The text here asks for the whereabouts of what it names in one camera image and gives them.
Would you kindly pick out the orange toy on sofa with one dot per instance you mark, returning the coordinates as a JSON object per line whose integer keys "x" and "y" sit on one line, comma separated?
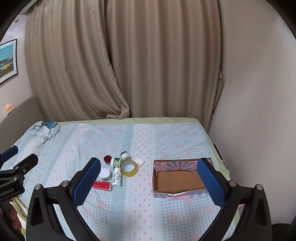
{"x": 9, "y": 108}

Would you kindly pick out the cardboard box pink lining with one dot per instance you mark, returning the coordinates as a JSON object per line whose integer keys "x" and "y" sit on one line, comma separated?
{"x": 177, "y": 179}

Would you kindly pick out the white lid round jar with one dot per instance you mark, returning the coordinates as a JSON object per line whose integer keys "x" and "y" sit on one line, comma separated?
{"x": 105, "y": 174}

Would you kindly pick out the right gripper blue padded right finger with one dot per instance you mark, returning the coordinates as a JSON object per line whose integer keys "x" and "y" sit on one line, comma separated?
{"x": 225, "y": 194}

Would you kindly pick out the red lid jar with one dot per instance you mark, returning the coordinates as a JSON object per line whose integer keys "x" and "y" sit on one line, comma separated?
{"x": 107, "y": 159}

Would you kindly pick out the blue checkered floral bedsheet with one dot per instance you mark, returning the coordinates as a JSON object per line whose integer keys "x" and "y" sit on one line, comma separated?
{"x": 130, "y": 212}

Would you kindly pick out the beige curtain panel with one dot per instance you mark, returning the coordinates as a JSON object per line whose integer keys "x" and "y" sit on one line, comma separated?
{"x": 68, "y": 63}
{"x": 166, "y": 56}

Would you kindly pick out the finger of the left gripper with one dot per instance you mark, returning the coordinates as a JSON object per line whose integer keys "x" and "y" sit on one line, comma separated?
{"x": 26, "y": 164}
{"x": 6, "y": 155}

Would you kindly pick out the beige curtain left panel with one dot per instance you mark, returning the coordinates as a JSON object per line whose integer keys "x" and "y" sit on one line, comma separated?
{"x": 68, "y": 63}

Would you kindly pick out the green label white bottle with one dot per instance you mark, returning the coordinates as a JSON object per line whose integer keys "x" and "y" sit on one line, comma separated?
{"x": 115, "y": 163}

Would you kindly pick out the red medicine box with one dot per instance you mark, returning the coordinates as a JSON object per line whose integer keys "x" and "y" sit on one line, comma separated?
{"x": 102, "y": 185}

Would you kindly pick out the person's left hand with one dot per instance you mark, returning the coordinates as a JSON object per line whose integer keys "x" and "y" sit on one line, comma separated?
{"x": 15, "y": 219}

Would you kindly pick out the black cap small white bottle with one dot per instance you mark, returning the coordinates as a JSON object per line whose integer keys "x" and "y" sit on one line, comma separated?
{"x": 125, "y": 156}

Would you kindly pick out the beige curtain right panel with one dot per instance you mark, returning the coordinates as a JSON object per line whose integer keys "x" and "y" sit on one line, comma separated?
{"x": 166, "y": 56}

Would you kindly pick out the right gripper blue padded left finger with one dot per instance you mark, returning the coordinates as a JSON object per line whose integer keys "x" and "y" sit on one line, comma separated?
{"x": 73, "y": 193}

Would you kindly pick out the small white eraser case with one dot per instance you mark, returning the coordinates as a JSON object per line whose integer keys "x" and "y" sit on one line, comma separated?
{"x": 139, "y": 161}

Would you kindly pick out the blue card packet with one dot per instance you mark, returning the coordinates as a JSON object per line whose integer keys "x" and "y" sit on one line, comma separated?
{"x": 50, "y": 124}

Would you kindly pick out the framed wall picture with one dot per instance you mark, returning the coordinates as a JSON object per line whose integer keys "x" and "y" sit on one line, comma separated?
{"x": 8, "y": 63}

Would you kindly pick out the clear tape roll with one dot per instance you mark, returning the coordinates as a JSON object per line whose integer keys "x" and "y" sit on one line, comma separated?
{"x": 129, "y": 168}

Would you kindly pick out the tall white pill bottle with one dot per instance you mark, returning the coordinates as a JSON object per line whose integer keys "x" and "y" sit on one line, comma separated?
{"x": 117, "y": 178}

